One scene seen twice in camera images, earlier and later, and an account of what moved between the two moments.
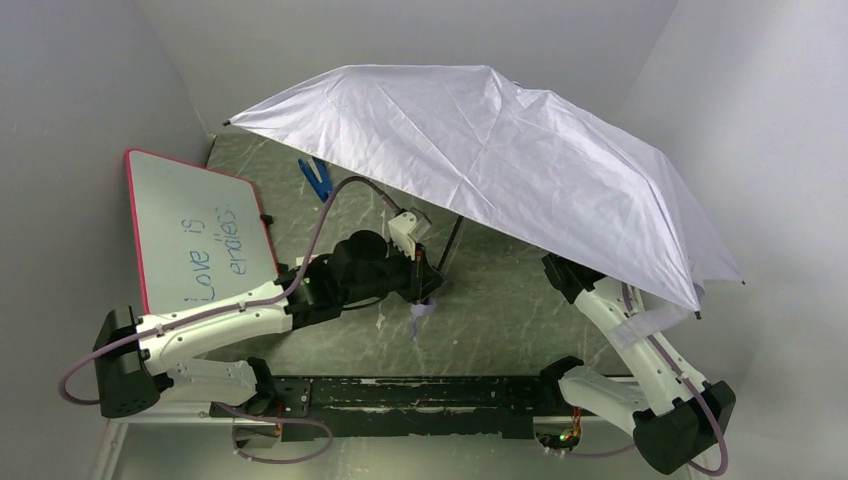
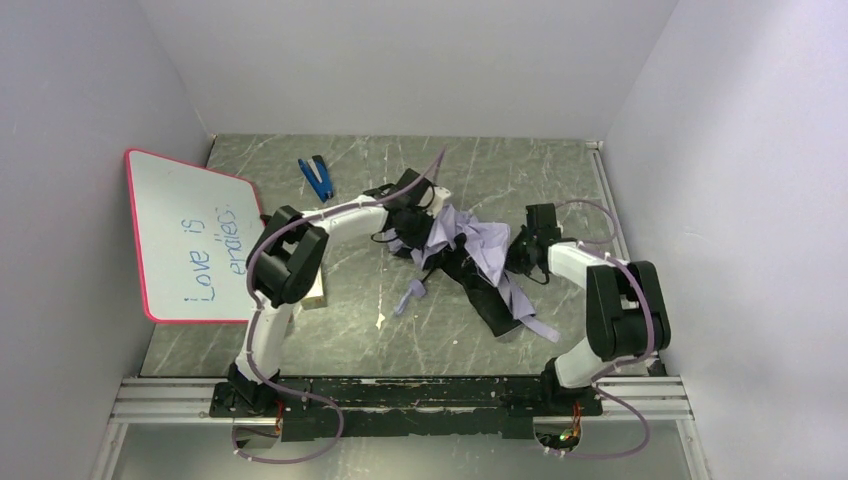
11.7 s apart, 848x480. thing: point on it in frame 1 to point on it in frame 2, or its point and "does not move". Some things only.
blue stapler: (318, 175) does not move
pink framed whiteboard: (201, 235) does not move
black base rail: (399, 407) does not move
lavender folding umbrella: (546, 163) to (476, 250)
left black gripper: (424, 281) to (411, 229)
